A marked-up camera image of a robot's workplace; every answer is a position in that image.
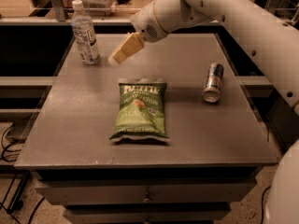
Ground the clear plastic water bottle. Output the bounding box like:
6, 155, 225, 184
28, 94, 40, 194
71, 0, 100, 65

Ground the clear plastic container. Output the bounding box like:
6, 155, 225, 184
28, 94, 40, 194
82, 0, 116, 16

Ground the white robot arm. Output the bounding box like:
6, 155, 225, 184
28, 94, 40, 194
108, 0, 299, 114

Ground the grey cabinet drawer unit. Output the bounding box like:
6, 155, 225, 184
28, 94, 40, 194
36, 176, 256, 224

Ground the blue silver drink can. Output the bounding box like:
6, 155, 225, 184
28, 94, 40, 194
202, 63, 224, 103

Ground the metal shelf rail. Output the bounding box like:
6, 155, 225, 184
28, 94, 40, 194
0, 17, 132, 26

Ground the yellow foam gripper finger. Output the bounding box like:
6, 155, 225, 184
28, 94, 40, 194
108, 32, 145, 66

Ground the black floor cable right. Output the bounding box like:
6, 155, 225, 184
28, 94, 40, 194
260, 185, 272, 224

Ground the black floor cables left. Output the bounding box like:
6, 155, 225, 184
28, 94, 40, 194
0, 121, 46, 224

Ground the green kettle chips bag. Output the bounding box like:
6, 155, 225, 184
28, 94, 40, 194
110, 78, 169, 142

